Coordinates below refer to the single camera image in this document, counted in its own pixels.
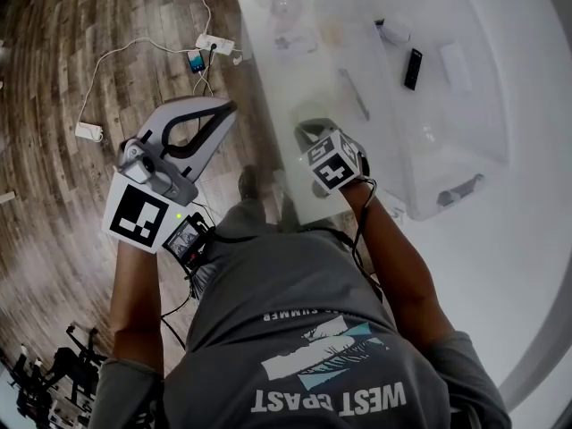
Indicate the blue screen phone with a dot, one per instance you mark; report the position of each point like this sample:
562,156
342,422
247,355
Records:
196,61

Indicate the small black object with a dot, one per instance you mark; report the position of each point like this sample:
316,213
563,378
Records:
380,22

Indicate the clear glass vessel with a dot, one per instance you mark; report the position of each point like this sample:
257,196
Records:
286,2

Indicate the white rounded object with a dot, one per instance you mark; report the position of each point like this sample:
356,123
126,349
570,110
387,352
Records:
397,31

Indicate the person's left forearm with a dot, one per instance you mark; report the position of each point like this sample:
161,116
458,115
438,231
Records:
134,302

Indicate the black waist monitor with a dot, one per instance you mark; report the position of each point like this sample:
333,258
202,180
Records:
183,239

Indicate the white power adapter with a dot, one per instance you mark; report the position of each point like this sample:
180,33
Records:
88,131

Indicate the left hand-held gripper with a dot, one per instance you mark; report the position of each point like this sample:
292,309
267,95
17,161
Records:
134,215

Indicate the person's right forearm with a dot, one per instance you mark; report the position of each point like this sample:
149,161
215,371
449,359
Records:
393,262

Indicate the small clear packet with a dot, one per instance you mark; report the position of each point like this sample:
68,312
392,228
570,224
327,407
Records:
290,43

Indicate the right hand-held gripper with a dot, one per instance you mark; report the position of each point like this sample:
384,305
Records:
335,168

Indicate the white power strip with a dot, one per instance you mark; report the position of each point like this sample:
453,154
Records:
214,44

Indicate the clear plastic storage bin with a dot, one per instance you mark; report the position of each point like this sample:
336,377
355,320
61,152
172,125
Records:
447,119

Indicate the black remote control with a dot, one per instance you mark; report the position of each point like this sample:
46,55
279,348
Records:
413,69

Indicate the black office chair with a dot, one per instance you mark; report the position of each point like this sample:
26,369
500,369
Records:
76,355

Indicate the person's left black shoe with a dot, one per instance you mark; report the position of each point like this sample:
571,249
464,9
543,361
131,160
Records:
248,182

